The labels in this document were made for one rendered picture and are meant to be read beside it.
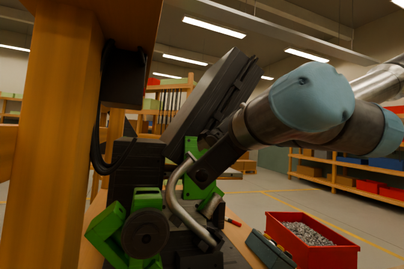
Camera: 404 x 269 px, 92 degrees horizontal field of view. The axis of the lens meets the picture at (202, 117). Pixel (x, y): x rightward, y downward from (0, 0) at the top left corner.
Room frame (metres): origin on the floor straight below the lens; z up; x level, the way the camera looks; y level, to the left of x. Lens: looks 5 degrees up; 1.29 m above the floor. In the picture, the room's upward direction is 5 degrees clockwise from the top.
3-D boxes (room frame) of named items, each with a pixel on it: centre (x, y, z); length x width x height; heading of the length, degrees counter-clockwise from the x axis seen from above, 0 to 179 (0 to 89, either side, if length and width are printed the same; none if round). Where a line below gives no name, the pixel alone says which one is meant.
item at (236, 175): (0.88, 0.01, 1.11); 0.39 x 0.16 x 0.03; 108
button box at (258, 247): (0.68, -0.26, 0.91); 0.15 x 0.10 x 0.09; 18
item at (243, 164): (7.17, -1.39, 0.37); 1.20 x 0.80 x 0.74; 120
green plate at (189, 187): (0.72, 0.00, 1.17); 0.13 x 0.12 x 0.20; 18
